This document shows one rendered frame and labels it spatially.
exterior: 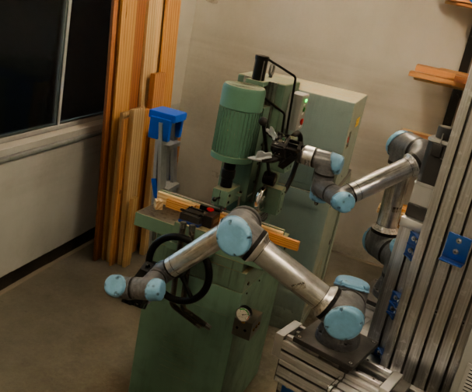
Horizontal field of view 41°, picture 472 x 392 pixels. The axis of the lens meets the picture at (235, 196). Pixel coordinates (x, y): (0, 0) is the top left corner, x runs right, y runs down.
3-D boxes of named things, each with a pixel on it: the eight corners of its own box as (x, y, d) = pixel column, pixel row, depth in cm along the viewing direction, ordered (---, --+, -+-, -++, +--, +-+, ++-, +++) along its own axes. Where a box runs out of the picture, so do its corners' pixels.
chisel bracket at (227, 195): (209, 206, 263) (213, 187, 260) (222, 198, 275) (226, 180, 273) (225, 211, 261) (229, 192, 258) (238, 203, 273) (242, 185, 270)
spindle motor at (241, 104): (203, 156, 254) (216, 82, 244) (220, 149, 270) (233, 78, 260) (242, 169, 249) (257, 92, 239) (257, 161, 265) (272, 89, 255)
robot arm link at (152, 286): (169, 271, 215) (139, 268, 217) (157, 284, 204) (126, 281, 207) (170, 292, 217) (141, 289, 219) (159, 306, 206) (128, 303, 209)
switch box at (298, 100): (282, 127, 276) (290, 92, 271) (289, 124, 285) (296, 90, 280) (295, 131, 274) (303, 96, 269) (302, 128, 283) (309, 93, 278)
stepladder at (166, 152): (135, 310, 366) (144, 110, 332) (154, 293, 389) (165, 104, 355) (160, 316, 362) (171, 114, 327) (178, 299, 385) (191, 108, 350)
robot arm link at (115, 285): (124, 298, 205) (99, 295, 207) (136, 300, 216) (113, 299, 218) (127, 274, 207) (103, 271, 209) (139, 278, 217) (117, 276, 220)
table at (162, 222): (120, 230, 258) (122, 217, 256) (157, 211, 285) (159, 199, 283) (254, 279, 239) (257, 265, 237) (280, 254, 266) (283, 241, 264)
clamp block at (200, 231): (169, 241, 250) (173, 221, 247) (185, 232, 262) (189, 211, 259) (203, 253, 245) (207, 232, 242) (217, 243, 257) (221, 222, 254)
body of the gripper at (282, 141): (276, 130, 237) (305, 138, 233) (277, 143, 244) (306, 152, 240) (268, 145, 233) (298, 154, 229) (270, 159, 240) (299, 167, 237)
